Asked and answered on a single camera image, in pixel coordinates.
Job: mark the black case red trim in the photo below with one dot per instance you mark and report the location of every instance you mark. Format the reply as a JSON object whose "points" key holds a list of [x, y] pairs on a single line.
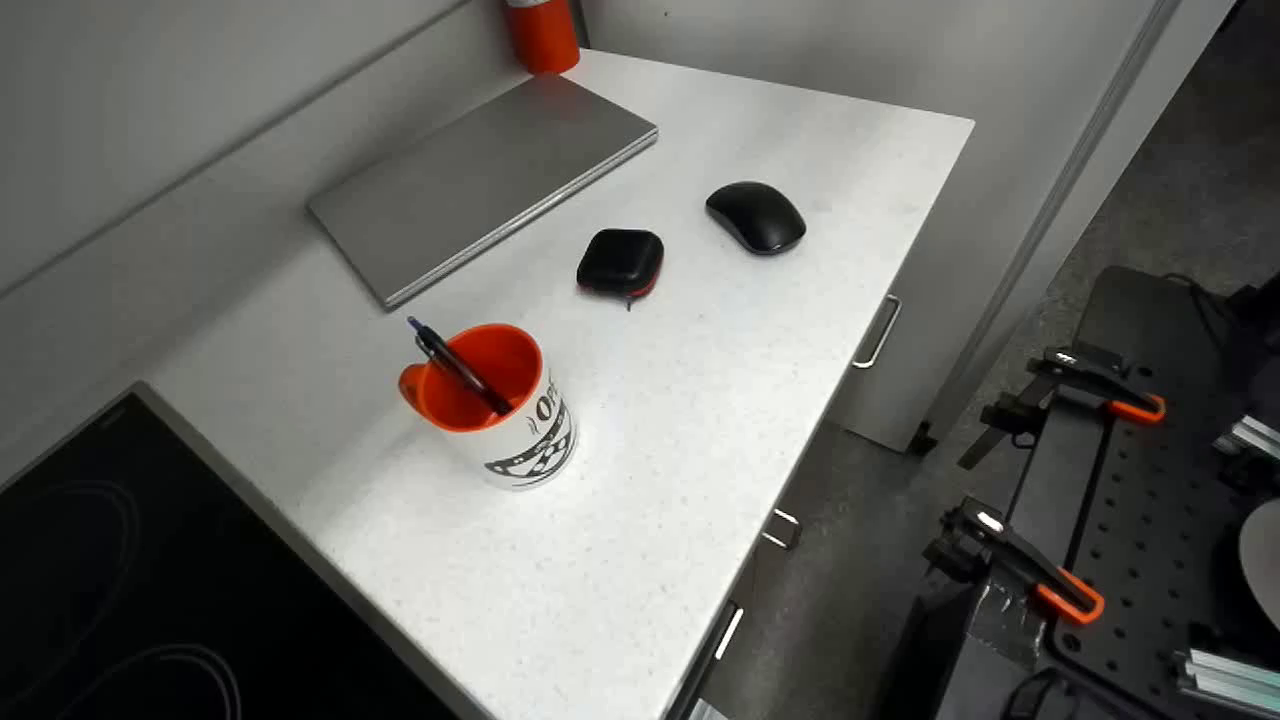
{"points": [[620, 262]]}

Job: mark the black pen blue tip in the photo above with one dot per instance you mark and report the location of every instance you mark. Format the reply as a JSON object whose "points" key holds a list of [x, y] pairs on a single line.
{"points": [[457, 370]]}

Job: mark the aluminium extrusion bar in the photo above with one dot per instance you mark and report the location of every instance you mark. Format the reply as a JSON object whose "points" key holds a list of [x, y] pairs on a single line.
{"points": [[1255, 437], [1227, 676]]}

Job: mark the white counter cabinet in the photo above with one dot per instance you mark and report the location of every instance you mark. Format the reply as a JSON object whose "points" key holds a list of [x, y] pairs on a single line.
{"points": [[921, 306]]}

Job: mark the black computer mouse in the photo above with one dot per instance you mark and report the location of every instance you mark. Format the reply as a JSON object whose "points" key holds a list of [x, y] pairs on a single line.
{"points": [[757, 218]]}

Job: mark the silver closed laptop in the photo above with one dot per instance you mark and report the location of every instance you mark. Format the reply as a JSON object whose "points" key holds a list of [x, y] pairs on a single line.
{"points": [[482, 186]]}

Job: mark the orange cylinder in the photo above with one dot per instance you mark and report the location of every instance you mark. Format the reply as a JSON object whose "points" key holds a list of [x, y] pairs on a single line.
{"points": [[541, 32]]}

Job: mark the black perforated mounting table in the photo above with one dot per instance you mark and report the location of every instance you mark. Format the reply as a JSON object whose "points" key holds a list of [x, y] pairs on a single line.
{"points": [[1132, 534]]}

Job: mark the grey round disc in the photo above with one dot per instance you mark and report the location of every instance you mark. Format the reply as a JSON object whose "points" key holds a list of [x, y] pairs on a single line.
{"points": [[1265, 562]]}

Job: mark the black induction cooktop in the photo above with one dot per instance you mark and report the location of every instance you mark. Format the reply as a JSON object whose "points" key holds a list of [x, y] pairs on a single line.
{"points": [[121, 584]]}

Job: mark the white mug orange inside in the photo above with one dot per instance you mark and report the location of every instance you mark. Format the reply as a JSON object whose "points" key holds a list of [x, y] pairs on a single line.
{"points": [[539, 440]]}

